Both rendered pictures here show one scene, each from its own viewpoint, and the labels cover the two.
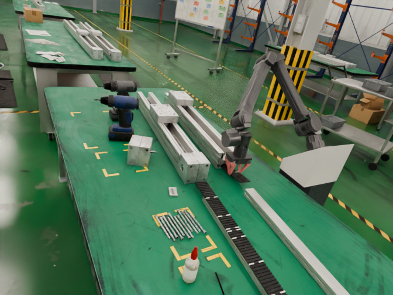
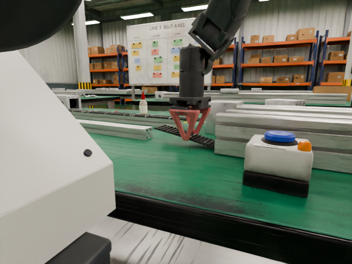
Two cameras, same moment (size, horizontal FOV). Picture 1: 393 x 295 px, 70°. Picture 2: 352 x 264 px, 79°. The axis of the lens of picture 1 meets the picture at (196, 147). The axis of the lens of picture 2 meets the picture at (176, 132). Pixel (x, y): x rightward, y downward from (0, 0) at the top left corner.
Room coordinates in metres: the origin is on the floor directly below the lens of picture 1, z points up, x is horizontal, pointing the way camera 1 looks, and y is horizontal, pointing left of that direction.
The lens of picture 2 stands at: (1.48, -0.49, 0.92)
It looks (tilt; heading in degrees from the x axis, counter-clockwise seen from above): 12 degrees down; 146
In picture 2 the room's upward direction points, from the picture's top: straight up
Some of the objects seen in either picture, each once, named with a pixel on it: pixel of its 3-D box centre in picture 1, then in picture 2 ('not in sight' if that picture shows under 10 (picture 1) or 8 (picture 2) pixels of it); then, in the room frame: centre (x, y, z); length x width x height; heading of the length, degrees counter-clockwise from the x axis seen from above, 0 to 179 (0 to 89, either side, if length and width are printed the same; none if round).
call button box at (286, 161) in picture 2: not in sight; (277, 158); (1.31, -0.20, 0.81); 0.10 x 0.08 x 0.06; 118
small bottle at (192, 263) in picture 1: (192, 263); (143, 103); (0.52, -0.05, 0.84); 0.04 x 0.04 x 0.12
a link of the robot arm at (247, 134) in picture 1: (242, 138); (193, 61); (1.08, -0.18, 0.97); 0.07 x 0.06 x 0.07; 125
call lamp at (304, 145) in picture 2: not in sight; (304, 145); (1.36, -0.22, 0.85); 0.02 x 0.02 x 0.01
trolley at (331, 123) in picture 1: (358, 115); not in sight; (3.66, -1.99, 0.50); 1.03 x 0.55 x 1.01; 47
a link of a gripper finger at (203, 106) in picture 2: (234, 165); (193, 118); (1.08, -0.18, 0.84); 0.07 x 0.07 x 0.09; 28
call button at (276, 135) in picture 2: not in sight; (278, 139); (1.31, -0.21, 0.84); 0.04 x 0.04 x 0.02
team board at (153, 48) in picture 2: not in sight; (168, 84); (-1.67, 1.45, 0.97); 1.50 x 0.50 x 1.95; 35
